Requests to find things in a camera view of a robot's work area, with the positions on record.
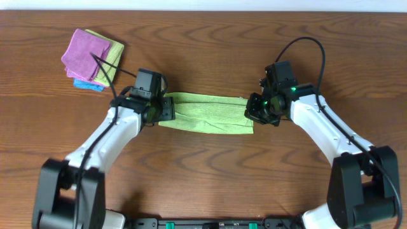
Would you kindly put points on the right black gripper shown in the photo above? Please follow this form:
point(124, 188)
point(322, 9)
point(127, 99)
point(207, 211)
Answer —
point(252, 108)

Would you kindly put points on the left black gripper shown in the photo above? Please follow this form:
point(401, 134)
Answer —
point(168, 109)

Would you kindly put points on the light green microfiber cloth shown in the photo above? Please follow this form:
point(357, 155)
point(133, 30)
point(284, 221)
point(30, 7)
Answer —
point(209, 114)

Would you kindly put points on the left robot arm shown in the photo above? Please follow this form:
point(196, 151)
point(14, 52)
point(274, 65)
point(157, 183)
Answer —
point(71, 192)

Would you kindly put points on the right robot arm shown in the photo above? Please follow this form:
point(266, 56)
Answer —
point(364, 181)

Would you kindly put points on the blue folded cloth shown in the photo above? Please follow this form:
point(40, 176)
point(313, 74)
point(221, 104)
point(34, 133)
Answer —
point(87, 85)

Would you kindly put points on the purple folded cloth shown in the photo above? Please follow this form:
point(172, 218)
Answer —
point(78, 58)

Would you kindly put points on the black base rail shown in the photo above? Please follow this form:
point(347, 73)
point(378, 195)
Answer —
point(269, 223)

